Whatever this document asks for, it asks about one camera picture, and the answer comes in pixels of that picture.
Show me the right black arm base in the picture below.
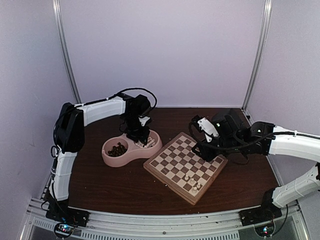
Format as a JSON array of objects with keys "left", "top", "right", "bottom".
[{"left": 239, "top": 206, "right": 282, "bottom": 239}]

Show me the left aluminium frame post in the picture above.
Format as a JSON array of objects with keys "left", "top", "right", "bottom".
[{"left": 52, "top": 0, "right": 82, "bottom": 104}]

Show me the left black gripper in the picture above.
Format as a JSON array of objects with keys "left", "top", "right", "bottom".
[{"left": 123, "top": 113, "right": 151, "bottom": 145}]

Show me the aluminium frame post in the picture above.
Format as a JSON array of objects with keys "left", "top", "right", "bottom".
[
  {"left": 241, "top": 0, "right": 273, "bottom": 113},
  {"left": 52, "top": 0, "right": 82, "bottom": 104}
]

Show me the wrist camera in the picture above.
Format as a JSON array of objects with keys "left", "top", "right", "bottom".
[
  {"left": 138, "top": 116, "right": 152, "bottom": 127},
  {"left": 191, "top": 115, "right": 219, "bottom": 138}
]

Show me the dark chess pieces pile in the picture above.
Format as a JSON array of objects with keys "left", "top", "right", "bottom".
[{"left": 107, "top": 142, "right": 128, "bottom": 157}]

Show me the right aluminium frame post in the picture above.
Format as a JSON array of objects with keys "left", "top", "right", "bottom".
[{"left": 241, "top": 0, "right": 273, "bottom": 113}]

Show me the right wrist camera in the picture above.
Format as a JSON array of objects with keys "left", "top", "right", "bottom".
[{"left": 191, "top": 115, "right": 219, "bottom": 138}]

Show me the light chess pieces pile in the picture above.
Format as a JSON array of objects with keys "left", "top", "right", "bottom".
[{"left": 135, "top": 136, "right": 156, "bottom": 149}]

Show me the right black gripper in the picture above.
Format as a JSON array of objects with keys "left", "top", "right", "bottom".
[{"left": 192, "top": 136, "right": 244, "bottom": 162}]

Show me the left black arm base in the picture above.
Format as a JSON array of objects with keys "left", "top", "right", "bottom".
[{"left": 45, "top": 208, "right": 90, "bottom": 239}]

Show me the pink double bowl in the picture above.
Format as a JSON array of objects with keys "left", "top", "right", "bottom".
[{"left": 101, "top": 130, "right": 163, "bottom": 168}]

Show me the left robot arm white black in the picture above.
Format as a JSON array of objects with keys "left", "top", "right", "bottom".
[{"left": 47, "top": 91, "right": 155, "bottom": 222}]

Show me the front aluminium rail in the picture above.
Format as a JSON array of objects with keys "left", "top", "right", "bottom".
[{"left": 18, "top": 198, "right": 310, "bottom": 240}]

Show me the wooden chess board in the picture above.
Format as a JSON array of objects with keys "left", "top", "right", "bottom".
[{"left": 143, "top": 132, "right": 228, "bottom": 206}]

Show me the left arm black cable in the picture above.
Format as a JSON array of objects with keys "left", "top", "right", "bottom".
[{"left": 107, "top": 87, "right": 158, "bottom": 113}]

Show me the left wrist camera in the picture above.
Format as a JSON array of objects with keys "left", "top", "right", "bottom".
[{"left": 138, "top": 116, "right": 152, "bottom": 127}]

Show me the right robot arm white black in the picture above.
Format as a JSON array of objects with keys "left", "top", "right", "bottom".
[{"left": 188, "top": 109, "right": 320, "bottom": 221}]

